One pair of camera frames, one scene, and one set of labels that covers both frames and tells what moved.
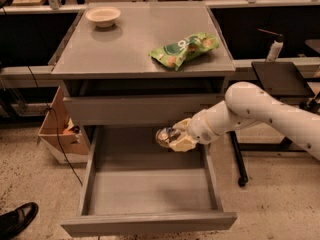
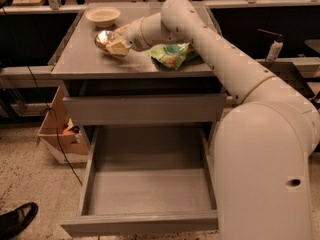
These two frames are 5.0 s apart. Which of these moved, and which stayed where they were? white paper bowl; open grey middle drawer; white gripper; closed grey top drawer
Moved: white gripper
Stayed: white paper bowl; open grey middle drawer; closed grey top drawer
